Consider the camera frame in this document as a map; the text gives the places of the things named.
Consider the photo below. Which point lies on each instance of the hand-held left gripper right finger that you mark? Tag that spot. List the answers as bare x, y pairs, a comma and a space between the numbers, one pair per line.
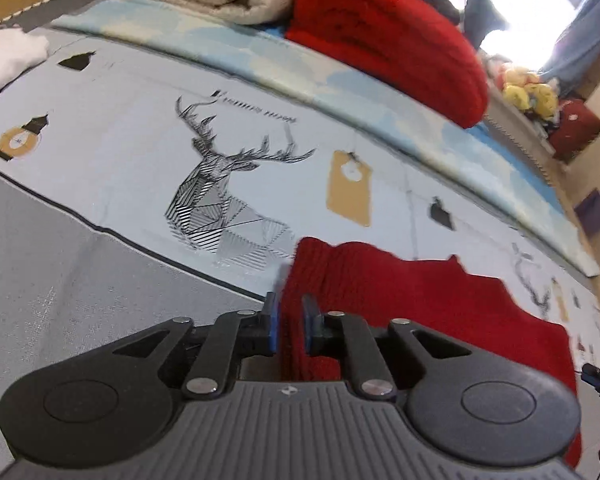
308, 325

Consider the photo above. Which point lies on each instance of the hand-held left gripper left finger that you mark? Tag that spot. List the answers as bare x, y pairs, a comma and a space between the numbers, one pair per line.
273, 322

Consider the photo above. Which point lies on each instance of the dark red knit sweater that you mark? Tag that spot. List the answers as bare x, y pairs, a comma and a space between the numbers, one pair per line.
405, 300

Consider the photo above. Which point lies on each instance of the purple box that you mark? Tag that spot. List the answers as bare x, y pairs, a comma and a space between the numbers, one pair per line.
591, 211

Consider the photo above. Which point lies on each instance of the deer print bed sheet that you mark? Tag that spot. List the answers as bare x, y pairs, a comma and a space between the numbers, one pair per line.
105, 160

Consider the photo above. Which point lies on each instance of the dark red plush cushion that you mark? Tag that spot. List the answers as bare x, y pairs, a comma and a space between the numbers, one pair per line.
577, 127

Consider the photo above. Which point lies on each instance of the folded red fleece blanket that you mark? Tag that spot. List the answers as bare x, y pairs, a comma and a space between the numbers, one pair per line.
395, 45

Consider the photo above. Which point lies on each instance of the yellow plush toys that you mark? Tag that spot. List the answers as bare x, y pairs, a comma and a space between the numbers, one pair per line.
527, 91

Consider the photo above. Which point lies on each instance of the blue curtain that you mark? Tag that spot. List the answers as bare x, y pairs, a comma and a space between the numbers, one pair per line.
580, 25

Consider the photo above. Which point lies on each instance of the white cloth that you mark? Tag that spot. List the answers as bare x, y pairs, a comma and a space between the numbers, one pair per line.
5, 57

